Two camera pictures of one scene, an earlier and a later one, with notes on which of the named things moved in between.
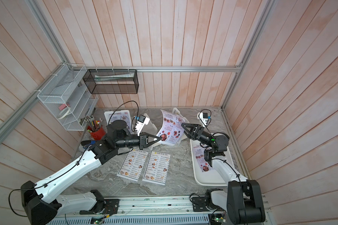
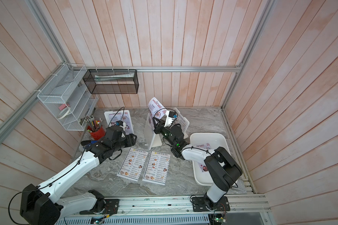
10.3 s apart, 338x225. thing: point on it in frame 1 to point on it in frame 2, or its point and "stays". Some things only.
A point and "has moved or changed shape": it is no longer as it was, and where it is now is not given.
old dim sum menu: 133,164 stays
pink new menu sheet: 171,130 has moved or changed shape
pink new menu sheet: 123,115 stays
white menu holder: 124,116 stays
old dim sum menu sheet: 157,167 stays
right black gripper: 199,134 to 159,129
